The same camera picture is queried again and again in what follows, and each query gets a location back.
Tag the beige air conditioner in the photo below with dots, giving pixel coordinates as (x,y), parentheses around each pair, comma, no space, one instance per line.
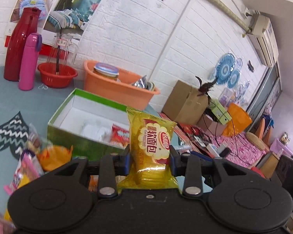
(265,36)

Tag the large blue round fan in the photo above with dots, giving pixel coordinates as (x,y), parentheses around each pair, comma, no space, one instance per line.
(225,68)

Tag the clear glass pitcher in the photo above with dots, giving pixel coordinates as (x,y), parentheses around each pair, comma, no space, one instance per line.
(67,51)

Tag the stack of metal bowls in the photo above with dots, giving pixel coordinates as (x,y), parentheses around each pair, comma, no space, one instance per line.
(144,83)

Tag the red plastic basket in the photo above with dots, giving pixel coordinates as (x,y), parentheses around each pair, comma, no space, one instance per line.
(51,78)

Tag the brown cardboard box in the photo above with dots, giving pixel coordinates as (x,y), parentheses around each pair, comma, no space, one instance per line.
(183,102)

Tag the black wall fixture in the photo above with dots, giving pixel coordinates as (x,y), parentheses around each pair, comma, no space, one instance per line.
(250,66)

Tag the red snack packet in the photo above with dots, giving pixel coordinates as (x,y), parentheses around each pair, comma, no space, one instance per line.
(119,135)

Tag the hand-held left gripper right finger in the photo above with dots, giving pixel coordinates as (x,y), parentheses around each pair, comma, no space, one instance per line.
(172,159)

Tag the pile of loose snack packets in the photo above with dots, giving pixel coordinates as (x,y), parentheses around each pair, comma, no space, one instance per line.
(53,157)

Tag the pink floral blanket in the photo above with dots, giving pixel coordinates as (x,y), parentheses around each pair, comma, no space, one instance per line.
(244,151)

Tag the yellow bread packet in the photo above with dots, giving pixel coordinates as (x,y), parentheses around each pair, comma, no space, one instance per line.
(149,141)

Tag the straw cushion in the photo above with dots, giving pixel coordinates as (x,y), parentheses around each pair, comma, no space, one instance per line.
(255,140)

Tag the pinkish carton box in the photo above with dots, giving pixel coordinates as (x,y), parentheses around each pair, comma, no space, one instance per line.
(210,125)

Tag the orange bag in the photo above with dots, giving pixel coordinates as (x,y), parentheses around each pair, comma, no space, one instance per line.
(238,119)

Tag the wrapped wall pipe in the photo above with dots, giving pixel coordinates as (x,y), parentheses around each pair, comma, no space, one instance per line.
(222,4)

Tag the small green box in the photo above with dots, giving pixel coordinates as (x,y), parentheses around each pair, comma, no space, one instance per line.
(219,111)

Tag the jar with blue lid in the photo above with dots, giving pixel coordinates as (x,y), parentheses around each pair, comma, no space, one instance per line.
(106,70)

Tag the dark dried flower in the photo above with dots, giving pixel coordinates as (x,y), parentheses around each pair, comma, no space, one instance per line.
(205,86)

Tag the orange plastic basin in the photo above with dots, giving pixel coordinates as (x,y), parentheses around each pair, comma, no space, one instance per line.
(112,91)

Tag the black stick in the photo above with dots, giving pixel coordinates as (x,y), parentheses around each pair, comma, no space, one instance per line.
(57,63)

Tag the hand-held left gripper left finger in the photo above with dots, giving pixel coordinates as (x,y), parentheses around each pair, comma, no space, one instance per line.
(126,162)

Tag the green cardboard box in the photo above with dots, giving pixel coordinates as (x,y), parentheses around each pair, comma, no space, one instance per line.
(63,136)

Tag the pink bottle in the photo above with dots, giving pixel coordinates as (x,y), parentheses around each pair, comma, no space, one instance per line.
(28,63)

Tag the red thermos jug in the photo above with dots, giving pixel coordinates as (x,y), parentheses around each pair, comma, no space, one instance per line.
(15,43)

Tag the white plastic packet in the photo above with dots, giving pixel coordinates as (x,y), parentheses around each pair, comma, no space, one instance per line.
(94,132)

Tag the small blue round fan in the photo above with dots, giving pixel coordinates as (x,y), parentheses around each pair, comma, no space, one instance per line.
(234,78)

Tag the bedding wall poster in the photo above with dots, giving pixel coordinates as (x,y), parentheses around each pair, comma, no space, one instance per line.
(70,9)

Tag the grey framed glass door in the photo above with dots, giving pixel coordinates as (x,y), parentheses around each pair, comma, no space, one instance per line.
(268,92)

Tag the teal heart print mat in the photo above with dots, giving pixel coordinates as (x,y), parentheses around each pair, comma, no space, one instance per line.
(12,107)

